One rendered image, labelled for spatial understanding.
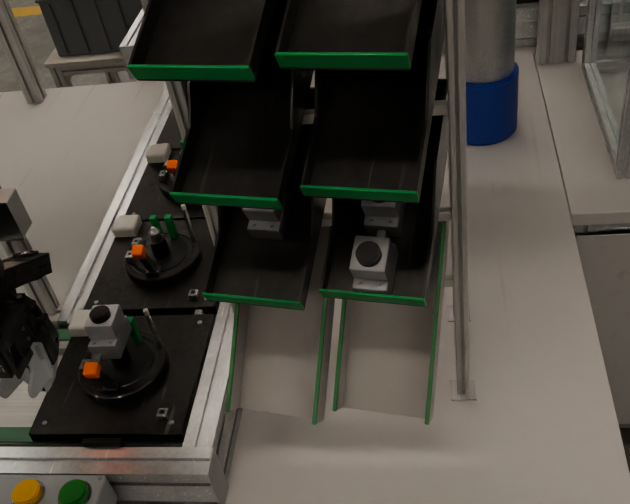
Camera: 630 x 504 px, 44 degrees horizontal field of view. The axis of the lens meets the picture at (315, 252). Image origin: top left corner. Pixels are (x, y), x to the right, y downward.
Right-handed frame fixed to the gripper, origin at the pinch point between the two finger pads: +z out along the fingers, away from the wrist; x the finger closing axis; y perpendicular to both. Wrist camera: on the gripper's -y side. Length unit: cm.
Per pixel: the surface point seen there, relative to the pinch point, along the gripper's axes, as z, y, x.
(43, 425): 21.9, -8.9, -12.3
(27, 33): 118, -368, -200
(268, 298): -0.4, -12.1, 26.1
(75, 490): 21.7, 2.0, -3.2
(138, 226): 21, -54, -10
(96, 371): 12.3, -11.2, -1.2
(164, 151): 20, -78, -10
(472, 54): 11, -93, 55
